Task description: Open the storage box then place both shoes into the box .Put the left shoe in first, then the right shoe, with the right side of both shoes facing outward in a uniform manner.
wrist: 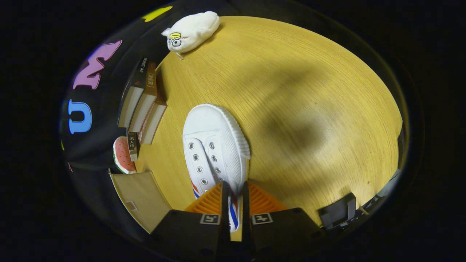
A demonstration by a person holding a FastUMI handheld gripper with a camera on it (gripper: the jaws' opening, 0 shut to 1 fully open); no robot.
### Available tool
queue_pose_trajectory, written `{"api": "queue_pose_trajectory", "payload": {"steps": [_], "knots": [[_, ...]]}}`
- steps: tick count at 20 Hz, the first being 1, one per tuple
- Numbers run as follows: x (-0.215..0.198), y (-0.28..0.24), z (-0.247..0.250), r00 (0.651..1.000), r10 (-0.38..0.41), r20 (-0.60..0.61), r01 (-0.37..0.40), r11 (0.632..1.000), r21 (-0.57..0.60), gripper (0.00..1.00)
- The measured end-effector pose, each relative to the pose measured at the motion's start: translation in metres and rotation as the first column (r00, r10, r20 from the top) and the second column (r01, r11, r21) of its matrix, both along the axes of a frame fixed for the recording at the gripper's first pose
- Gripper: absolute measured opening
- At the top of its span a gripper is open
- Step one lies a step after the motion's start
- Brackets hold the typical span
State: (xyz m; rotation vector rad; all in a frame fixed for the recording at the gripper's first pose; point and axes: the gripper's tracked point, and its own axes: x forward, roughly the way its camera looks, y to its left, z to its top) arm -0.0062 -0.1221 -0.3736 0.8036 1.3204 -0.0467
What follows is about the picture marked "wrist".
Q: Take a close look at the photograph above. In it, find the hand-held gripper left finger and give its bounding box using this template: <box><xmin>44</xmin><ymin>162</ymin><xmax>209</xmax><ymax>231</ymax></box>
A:
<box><xmin>151</xmin><ymin>181</ymin><xmax>232</xmax><ymax>262</ymax></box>

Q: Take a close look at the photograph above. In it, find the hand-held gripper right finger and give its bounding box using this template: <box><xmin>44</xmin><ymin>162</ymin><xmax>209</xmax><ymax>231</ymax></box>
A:
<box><xmin>241</xmin><ymin>181</ymin><xmax>324</xmax><ymax>262</ymax></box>

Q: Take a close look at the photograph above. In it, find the beige fabric storage box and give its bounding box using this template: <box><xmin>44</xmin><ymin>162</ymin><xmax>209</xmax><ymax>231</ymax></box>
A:
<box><xmin>109</xmin><ymin>170</ymin><xmax>172</xmax><ymax>234</ymax></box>

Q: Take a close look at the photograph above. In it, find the white portrait cover book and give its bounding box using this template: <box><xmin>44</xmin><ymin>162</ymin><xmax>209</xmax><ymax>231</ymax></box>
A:
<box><xmin>127</xmin><ymin>132</ymin><xmax>141</xmax><ymax>162</ymax></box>

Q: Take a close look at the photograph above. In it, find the watermelon slice toy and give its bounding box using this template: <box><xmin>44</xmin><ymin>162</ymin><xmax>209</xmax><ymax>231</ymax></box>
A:
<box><xmin>112</xmin><ymin>136</ymin><xmax>137</xmax><ymax>174</ymax></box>

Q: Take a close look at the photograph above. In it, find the brown spine book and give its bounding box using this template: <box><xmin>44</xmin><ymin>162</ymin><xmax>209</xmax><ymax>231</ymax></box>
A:
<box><xmin>128</xmin><ymin>62</ymin><xmax>158</xmax><ymax>133</ymax></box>

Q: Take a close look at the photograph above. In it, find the white plush toy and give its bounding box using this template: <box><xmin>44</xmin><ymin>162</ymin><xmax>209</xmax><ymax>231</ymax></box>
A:
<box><xmin>161</xmin><ymin>11</ymin><xmax>220</xmax><ymax>60</ymax></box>

